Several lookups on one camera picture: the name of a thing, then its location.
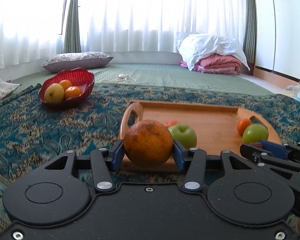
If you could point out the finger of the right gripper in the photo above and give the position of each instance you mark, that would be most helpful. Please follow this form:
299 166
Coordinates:
260 155
286 151

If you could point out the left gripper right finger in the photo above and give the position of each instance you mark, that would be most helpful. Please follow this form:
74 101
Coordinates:
194 161

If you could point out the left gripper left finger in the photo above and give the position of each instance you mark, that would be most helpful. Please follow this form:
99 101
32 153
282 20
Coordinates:
101 162

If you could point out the small green apple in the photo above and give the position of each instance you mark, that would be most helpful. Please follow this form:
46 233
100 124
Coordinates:
255 133

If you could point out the large green apple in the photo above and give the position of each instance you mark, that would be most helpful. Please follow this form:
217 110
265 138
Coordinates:
184 134

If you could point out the small tangerine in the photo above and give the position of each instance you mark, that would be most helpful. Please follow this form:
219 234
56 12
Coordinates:
171 123

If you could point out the large brownish orange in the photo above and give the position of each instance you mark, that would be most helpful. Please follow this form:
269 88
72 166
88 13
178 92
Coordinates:
148 143

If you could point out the dark red jujube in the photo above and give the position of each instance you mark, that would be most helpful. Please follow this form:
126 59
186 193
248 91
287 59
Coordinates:
257 145

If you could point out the front orange in bowl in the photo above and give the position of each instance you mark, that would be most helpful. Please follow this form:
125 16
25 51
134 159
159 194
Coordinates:
72 92

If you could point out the orange in bowl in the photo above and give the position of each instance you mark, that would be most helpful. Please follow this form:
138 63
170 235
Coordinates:
65 84
72 92

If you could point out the teal paisley patterned cloth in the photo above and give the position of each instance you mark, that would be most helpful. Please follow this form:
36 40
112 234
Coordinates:
31 135

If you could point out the red glass fruit bowl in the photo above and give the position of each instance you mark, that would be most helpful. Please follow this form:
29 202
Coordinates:
78 77

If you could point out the yellow mango in bowl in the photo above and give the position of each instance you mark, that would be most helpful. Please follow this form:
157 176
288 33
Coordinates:
54 93

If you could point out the back orange in bowl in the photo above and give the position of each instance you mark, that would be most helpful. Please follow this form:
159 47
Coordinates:
65 84

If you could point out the green quilted mattress cover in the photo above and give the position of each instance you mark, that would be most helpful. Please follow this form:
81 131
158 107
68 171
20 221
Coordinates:
166 75

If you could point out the pink folded blanket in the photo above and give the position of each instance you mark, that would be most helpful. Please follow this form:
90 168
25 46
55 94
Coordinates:
218 64

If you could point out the floral grey pillow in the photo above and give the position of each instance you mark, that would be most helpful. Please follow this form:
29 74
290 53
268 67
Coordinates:
68 61

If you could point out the white pillow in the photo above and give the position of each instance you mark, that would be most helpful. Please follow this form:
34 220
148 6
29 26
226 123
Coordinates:
199 46

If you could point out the left green curtain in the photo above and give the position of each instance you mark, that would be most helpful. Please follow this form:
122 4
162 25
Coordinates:
71 43

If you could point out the green curtain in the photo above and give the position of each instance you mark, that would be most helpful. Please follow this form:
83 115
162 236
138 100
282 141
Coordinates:
71 43
249 45

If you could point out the white paper bag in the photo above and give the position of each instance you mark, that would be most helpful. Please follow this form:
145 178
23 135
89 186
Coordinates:
1 88

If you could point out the right green curtain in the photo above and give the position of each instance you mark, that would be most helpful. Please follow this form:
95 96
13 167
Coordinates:
249 45

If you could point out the white sheer curtain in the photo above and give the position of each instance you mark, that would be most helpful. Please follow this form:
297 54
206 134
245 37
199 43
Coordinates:
34 29

